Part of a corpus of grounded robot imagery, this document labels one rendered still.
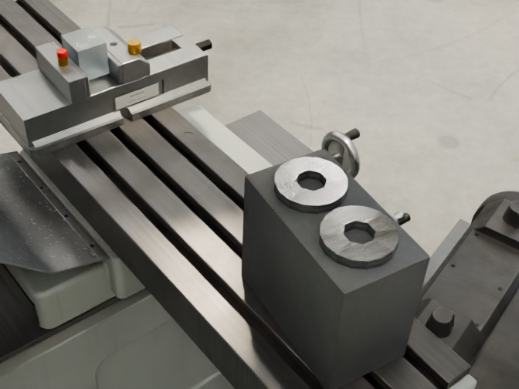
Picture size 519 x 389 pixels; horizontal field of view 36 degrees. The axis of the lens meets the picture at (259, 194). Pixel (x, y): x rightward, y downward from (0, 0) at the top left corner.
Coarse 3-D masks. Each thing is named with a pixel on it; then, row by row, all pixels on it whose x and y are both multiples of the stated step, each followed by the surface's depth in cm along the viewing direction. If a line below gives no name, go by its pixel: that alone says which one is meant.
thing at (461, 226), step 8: (456, 224) 195; (464, 224) 195; (456, 232) 193; (464, 232) 193; (448, 240) 191; (456, 240) 191; (440, 248) 189; (448, 248) 189; (432, 256) 187; (440, 256) 187; (432, 264) 185; (440, 264) 185; (432, 272) 183; (424, 280) 181
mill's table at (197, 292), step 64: (0, 0) 165; (0, 64) 152; (128, 128) 136; (192, 128) 136; (64, 192) 133; (128, 192) 127; (192, 192) 124; (128, 256) 121; (192, 256) 118; (192, 320) 110; (256, 320) 108; (256, 384) 101; (320, 384) 100; (384, 384) 100; (448, 384) 100
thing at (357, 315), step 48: (288, 192) 95; (336, 192) 96; (288, 240) 94; (336, 240) 90; (384, 240) 90; (288, 288) 98; (336, 288) 87; (384, 288) 89; (288, 336) 103; (336, 336) 91; (384, 336) 96; (336, 384) 98
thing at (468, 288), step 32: (480, 224) 167; (512, 224) 164; (448, 256) 162; (480, 256) 161; (512, 256) 161; (448, 288) 154; (480, 288) 155; (512, 288) 156; (448, 320) 141; (480, 320) 149; (512, 320) 152; (480, 352) 146; (512, 352) 146; (480, 384) 141; (512, 384) 141
